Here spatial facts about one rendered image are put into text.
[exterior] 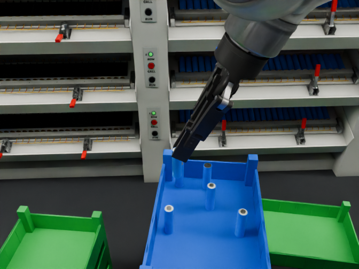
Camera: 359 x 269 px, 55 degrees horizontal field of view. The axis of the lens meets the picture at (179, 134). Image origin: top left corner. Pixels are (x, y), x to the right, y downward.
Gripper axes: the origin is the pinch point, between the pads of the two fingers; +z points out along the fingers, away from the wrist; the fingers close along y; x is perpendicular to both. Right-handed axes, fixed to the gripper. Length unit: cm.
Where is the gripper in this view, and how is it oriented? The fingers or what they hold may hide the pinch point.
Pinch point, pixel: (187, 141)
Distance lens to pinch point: 61.2
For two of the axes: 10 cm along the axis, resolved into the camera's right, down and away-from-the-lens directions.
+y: 0.9, -5.9, 8.1
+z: -4.2, 7.1, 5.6
